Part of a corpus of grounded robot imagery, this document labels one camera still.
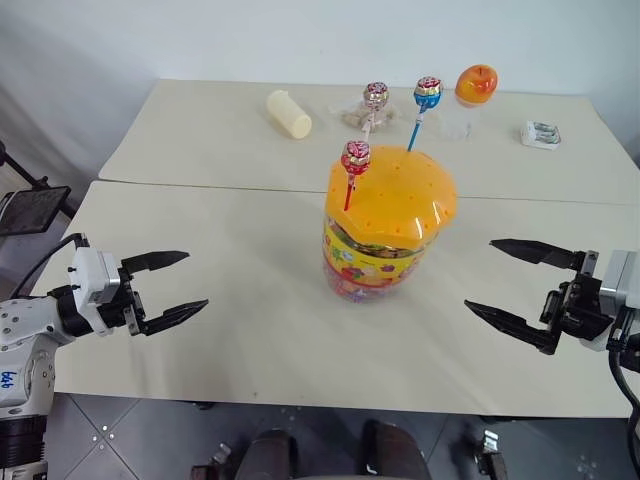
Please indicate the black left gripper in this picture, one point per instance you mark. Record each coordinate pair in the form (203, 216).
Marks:
(131, 305)

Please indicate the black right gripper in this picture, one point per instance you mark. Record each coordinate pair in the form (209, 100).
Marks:
(580, 307)

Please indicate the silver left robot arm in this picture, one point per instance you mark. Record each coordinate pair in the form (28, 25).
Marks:
(25, 320)

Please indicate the red wrapped lollipop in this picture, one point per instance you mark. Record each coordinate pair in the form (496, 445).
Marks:
(355, 156)

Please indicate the blue wrapped lollipop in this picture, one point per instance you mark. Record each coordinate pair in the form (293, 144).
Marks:
(428, 92)

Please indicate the pink wrapped lollipop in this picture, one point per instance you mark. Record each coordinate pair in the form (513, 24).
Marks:
(376, 95)

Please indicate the white battery pack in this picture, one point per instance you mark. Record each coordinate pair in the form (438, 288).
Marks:
(541, 134)

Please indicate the black tablet screen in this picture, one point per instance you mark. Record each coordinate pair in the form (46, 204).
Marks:
(32, 209)

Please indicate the orange plastic lollipop jar lid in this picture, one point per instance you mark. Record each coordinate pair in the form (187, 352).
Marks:
(395, 195)

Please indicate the clear printed candy jar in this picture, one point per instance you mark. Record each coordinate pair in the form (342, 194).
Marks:
(365, 270)

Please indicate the clear plastic cup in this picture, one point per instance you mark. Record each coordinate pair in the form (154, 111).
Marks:
(457, 125)

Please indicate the black tripod stand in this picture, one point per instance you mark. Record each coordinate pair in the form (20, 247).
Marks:
(22, 172)

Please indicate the dark rounded shape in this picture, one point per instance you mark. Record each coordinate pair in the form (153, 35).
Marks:
(267, 457)

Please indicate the cream cylindrical container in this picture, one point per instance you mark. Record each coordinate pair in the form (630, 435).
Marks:
(287, 116)

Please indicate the orange apple-shaped container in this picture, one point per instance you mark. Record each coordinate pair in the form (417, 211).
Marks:
(476, 86)

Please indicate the clear bag of snacks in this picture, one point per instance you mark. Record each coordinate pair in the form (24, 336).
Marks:
(350, 117)

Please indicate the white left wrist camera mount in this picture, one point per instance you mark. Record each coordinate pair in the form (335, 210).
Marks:
(92, 275)

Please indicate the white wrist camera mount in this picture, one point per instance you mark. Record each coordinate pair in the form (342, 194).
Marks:
(92, 275)
(617, 280)

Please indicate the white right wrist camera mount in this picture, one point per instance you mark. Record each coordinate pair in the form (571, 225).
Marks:
(617, 280)

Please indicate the metal bracket under table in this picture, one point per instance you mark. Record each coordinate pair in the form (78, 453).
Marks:
(490, 452)
(212, 462)

